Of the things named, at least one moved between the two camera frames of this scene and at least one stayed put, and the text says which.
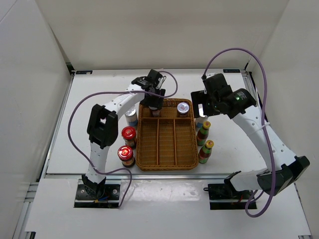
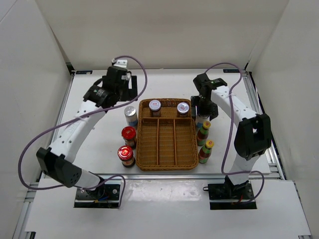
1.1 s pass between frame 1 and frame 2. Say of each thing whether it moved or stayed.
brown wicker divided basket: stayed
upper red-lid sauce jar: stayed
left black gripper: moved
